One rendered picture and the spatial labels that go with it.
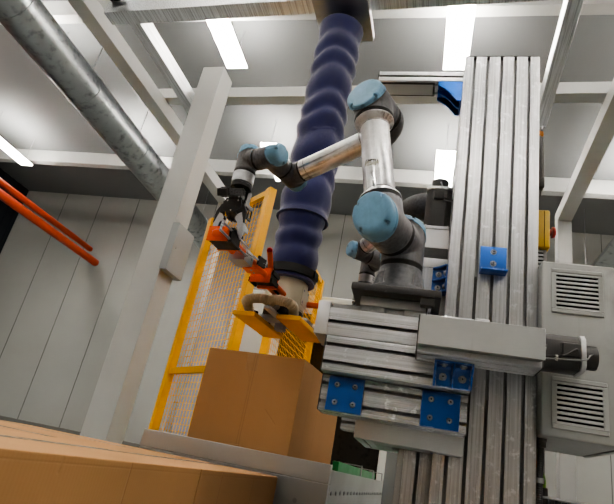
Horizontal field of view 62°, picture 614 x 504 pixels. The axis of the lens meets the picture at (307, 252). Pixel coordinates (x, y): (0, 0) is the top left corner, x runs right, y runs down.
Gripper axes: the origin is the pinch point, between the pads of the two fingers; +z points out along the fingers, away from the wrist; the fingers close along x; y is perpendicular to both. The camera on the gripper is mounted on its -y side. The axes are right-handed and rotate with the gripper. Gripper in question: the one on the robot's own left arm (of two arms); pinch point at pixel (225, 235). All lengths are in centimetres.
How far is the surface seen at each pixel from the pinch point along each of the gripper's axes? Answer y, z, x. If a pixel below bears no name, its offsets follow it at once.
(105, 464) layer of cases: -61, 68, -28
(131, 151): 435, -365, 495
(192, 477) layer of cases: -29, 69, -25
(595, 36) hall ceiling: 424, -491, -190
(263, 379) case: 46, 37, -2
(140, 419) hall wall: 842, 33, 633
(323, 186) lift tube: 54, -51, -9
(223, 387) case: 45, 42, 13
